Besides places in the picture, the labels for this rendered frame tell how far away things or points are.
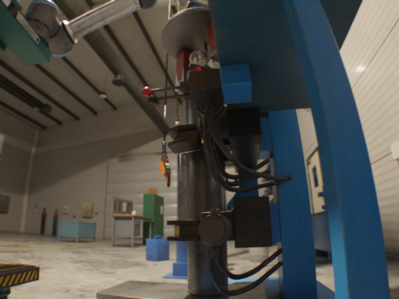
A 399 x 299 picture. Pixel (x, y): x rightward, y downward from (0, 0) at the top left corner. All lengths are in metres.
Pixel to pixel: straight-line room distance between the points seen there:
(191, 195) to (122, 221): 6.11
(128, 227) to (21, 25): 6.50
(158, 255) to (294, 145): 3.11
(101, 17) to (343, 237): 1.52
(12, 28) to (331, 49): 1.20
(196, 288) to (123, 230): 6.11
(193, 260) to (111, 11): 1.45
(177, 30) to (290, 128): 1.02
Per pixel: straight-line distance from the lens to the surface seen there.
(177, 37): 1.89
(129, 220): 7.27
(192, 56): 1.75
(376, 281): 0.41
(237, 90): 0.87
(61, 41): 1.58
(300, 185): 1.32
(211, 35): 1.70
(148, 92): 0.93
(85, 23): 1.59
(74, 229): 9.08
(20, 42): 1.36
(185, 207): 2.68
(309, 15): 0.55
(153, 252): 4.08
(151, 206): 8.65
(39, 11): 1.49
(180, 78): 1.84
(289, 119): 1.42
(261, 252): 3.69
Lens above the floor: 0.48
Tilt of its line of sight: 18 degrees up
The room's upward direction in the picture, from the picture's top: 1 degrees counter-clockwise
